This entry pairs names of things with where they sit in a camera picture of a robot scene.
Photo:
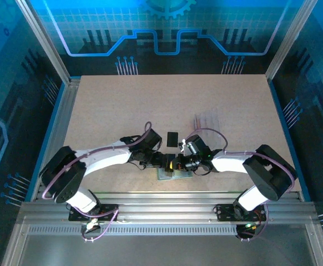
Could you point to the green card holder wallet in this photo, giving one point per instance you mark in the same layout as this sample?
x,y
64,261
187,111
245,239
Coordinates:
x,y
183,175

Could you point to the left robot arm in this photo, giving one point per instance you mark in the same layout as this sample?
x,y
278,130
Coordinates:
x,y
106,159

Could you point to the clear acrylic card stand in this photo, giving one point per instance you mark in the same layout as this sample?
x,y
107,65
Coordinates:
x,y
210,124

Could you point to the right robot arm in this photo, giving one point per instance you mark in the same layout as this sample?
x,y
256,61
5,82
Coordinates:
x,y
231,163

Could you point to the aluminium frame rail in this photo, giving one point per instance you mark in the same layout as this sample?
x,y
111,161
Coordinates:
x,y
164,207

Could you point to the aluminium corner post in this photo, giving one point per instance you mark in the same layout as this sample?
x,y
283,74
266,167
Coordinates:
x,y
289,41
45,41

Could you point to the grey metal panel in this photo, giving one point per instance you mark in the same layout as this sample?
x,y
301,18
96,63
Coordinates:
x,y
164,249

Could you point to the black card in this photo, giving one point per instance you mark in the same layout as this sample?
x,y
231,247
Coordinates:
x,y
172,139

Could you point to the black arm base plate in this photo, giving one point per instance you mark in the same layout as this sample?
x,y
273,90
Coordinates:
x,y
225,213
108,214

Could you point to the aluminium side rail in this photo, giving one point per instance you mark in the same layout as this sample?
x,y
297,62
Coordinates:
x,y
59,133

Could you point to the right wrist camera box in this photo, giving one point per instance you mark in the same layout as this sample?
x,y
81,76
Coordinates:
x,y
191,148

